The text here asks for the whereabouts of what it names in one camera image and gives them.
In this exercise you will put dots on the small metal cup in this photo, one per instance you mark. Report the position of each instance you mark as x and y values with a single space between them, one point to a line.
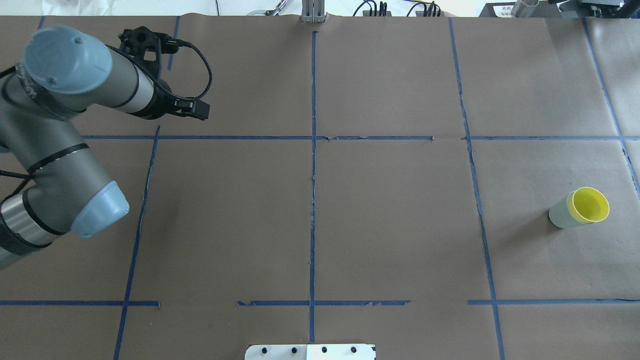
524 8

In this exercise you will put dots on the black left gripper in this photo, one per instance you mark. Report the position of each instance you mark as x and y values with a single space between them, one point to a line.
161 103

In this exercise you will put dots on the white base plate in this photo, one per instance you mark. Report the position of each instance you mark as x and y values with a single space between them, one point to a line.
331 351

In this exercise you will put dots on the aluminium frame post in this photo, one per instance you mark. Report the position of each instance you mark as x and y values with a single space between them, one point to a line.
313 11

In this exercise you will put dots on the green cup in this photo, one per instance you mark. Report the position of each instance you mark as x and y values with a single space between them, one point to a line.
564 215

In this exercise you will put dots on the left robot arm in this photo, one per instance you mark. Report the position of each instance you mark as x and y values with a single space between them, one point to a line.
65 188

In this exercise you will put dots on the yellow cup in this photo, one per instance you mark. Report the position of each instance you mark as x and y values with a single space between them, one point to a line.
588 205

